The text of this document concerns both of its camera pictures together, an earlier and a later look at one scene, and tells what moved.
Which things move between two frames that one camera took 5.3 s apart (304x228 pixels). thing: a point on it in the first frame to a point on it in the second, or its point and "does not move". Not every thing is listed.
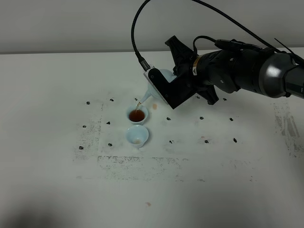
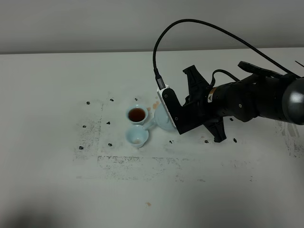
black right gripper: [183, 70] to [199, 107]
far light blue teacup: [137, 114] does not move
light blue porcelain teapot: [168, 75] to [162, 119]
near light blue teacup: [137, 135] does not move
